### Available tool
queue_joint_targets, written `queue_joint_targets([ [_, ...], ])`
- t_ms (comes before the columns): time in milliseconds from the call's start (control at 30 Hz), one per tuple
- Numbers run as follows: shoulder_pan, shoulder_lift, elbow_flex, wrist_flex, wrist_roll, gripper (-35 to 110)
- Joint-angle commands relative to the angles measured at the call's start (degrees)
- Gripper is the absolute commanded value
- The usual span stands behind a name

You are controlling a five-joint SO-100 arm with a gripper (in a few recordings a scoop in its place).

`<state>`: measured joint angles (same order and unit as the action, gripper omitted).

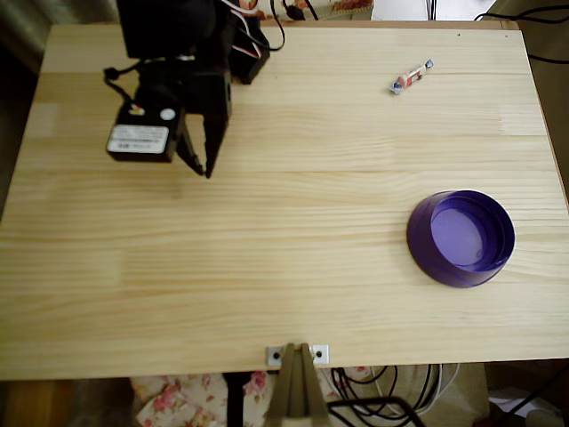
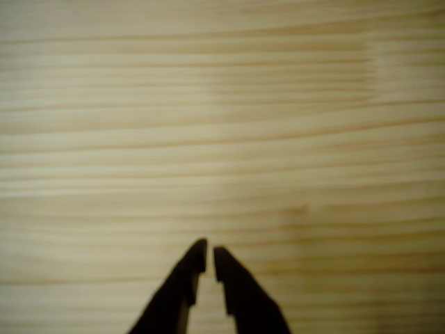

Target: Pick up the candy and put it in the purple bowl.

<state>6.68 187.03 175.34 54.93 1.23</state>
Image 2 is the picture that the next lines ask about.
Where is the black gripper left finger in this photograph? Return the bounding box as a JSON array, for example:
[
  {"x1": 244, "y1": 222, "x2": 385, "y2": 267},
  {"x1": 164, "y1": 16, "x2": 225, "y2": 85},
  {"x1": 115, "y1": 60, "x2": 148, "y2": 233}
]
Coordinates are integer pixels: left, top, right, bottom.
[{"x1": 127, "y1": 237, "x2": 209, "y2": 334}]

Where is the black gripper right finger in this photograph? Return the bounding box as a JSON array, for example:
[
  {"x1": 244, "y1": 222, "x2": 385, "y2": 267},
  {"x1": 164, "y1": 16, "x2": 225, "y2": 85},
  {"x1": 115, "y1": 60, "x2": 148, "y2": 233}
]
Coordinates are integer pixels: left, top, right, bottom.
[{"x1": 213, "y1": 246, "x2": 293, "y2": 334}]

